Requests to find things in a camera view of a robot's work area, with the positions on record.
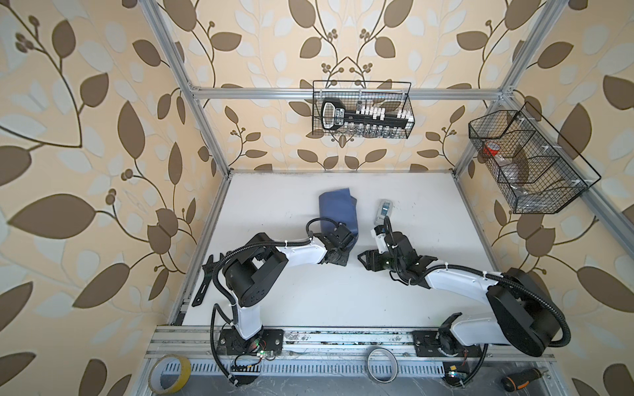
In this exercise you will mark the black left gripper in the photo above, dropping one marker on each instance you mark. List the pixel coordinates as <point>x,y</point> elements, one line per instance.
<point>344,261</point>

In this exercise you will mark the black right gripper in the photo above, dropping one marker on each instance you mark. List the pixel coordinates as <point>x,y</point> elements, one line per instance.
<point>371,256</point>

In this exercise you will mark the blue wrapping paper sheet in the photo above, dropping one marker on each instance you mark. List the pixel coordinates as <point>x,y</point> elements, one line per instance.
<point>340,206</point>

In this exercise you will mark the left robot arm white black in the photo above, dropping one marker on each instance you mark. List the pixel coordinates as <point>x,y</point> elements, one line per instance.
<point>247,274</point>

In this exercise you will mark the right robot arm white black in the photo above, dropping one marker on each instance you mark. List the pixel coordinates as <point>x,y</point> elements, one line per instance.
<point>521,314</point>

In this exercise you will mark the grey tape dispenser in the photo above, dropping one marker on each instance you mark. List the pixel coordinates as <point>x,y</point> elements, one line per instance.
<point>384,210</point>

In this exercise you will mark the black tool set in basket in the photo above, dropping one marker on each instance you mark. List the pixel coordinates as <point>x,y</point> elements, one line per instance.
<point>333,115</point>

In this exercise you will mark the black adjustable wrench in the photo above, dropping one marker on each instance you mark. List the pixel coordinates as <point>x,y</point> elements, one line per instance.
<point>208,269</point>

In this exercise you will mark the orange black screwdriver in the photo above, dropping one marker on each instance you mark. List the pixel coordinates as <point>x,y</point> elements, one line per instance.
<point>520,380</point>

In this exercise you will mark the yellow tape roll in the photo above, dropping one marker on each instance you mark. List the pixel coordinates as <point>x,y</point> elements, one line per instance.
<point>170,374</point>

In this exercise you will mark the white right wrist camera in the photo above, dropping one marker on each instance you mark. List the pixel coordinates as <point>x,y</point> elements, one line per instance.
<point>379,235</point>

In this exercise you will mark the back wall wire basket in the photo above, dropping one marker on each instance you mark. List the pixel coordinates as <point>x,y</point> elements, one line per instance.
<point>391,95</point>

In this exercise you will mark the wall wire basket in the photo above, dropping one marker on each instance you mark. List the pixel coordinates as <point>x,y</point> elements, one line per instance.
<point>538,170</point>
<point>391,95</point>

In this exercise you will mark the right wall wire basket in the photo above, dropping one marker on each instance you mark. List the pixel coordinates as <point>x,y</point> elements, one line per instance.
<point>538,170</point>

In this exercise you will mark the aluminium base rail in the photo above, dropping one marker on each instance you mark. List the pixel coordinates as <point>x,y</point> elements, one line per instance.
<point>304,342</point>

